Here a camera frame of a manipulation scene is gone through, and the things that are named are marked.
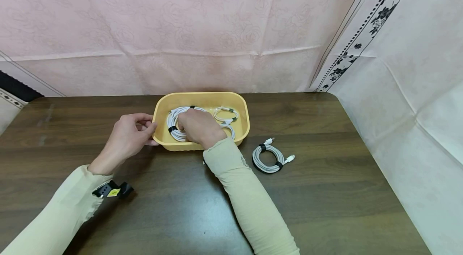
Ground person's right hand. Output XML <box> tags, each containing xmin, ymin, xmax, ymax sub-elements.
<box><xmin>177</xmin><ymin>108</ymin><xmax>228</xmax><ymax>150</ymax></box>

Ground person's left hand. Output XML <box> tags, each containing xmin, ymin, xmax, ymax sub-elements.
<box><xmin>88</xmin><ymin>113</ymin><xmax>160</xmax><ymax>175</ymax></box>

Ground large white cable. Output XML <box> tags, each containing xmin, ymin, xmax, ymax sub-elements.
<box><xmin>166</xmin><ymin>106</ymin><xmax>236</xmax><ymax>142</ymax></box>

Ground yellow plastic tray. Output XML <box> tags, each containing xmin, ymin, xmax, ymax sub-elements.
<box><xmin>152</xmin><ymin>92</ymin><xmax>250</xmax><ymax>152</ymax></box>

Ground person's right forearm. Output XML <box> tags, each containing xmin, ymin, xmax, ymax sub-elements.
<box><xmin>203</xmin><ymin>138</ymin><xmax>301</xmax><ymax>255</ymax></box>

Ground person's left forearm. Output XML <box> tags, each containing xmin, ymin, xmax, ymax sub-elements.
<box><xmin>0</xmin><ymin>165</ymin><xmax>113</xmax><ymax>255</ymax></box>

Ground black wrist band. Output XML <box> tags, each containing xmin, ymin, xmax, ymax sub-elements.
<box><xmin>92</xmin><ymin>180</ymin><xmax>134</xmax><ymax>200</ymax></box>

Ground small coiled white cable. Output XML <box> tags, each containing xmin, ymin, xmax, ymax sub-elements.
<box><xmin>213</xmin><ymin>107</ymin><xmax>239</xmax><ymax>124</ymax></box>

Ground coiled white cable black ties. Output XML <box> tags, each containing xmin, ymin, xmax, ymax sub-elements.
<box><xmin>252</xmin><ymin>138</ymin><xmax>296</xmax><ymax>174</ymax></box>

